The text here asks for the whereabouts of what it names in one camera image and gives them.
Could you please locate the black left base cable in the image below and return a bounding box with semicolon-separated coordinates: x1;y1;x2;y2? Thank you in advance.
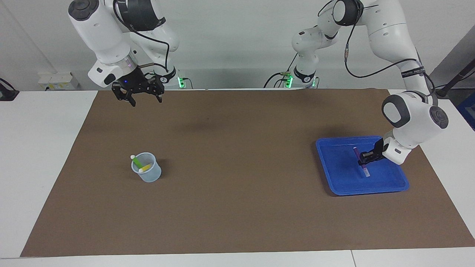
263;56;299;89

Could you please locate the black stand pole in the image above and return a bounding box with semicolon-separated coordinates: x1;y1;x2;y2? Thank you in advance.
432;59;475;99

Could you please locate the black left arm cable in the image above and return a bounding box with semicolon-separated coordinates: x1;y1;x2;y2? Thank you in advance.
319;0;438;99

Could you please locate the brown table mat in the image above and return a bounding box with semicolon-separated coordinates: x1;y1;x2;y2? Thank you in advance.
20;88;475;257

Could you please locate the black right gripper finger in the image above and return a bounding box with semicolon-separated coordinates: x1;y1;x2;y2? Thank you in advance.
112;84;137;108
148;76;165;103

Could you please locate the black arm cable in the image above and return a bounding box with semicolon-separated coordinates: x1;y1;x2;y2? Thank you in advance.
319;0;438;99
112;0;171;75

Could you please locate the white power strip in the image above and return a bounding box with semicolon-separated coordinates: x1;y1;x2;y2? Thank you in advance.
38;72;80;90

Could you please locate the clear plastic measuring cup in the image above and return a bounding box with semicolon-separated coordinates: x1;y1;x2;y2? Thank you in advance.
131;152;162;183

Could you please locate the blue plastic tray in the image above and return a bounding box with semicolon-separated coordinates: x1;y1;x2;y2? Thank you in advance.
315;136;410;196

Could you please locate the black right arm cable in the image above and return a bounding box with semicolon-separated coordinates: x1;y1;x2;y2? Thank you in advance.
112;0;171;75

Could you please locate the purple highlighter pen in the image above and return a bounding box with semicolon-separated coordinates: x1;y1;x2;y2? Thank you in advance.
353;147;371;178

